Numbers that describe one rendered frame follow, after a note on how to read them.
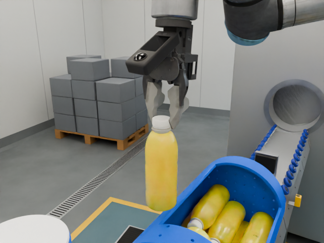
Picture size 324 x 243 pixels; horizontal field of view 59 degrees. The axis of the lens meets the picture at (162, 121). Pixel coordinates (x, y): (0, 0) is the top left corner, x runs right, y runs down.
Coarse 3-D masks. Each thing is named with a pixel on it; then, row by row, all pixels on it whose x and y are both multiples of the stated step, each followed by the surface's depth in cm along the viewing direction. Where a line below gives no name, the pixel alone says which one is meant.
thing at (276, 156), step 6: (258, 156) 129; (264, 156) 128; (270, 156) 128; (276, 156) 127; (258, 162) 130; (264, 162) 129; (270, 162) 127; (276, 162) 128; (270, 168) 128; (276, 168) 128
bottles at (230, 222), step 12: (228, 204) 90; (240, 204) 90; (228, 216) 84; (240, 216) 87; (252, 216) 88; (264, 216) 85; (216, 228) 80; (228, 228) 80; (240, 228) 88; (252, 228) 81; (264, 228) 81; (216, 240) 77; (228, 240) 78; (240, 240) 79; (252, 240) 76; (264, 240) 77
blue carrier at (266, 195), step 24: (216, 168) 97; (240, 168) 92; (264, 168) 88; (192, 192) 95; (240, 192) 95; (264, 192) 90; (168, 216) 66; (144, 240) 58; (168, 240) 56; (192, 240) 56
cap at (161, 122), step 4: (156, 116) 60; (160, 116) 60; (164, 116) 60; (168, 116) 60; (152, 120) 58; (156, 120) 58; (160, 120) 57; (164, 120) 57; (168, 120) 58; (152, 124) 59; (156, 124) 58; (160, 124) 57; (164, 124) 57; (168, 124) 58; (156, 128) 58; (160, 128) 58; (164, 128) 58
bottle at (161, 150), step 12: (156, 132) 59; (168, 132) 59; (156, 144) 58; (168, 144) 58; (156, 156) 58; (168, 156) 58; (156, 168) 59; (168, 168) 59; (156, 180) 60; (168, 180) 60; (156, 192) 61; (168, 192) 61; (156, 204) 62; (168, 204) 62
